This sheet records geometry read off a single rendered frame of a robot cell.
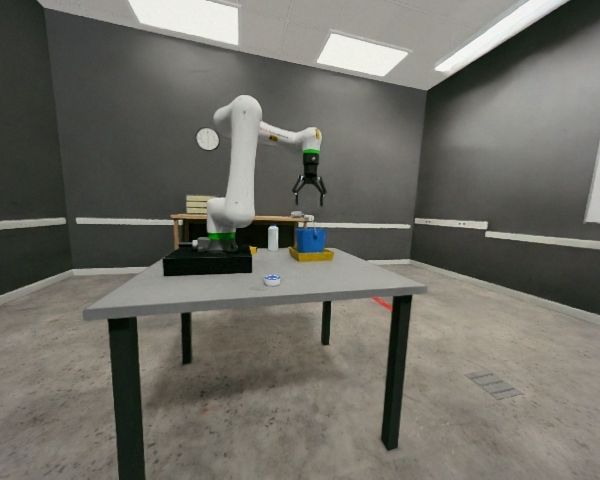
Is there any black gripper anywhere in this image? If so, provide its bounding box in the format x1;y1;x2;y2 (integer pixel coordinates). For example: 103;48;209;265
292;164;327;206

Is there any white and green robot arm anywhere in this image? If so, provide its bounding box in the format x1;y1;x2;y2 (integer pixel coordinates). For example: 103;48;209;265
178;95;322;253

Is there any yellow square tray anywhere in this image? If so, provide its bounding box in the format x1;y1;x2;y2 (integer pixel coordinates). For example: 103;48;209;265
288;247;335;262

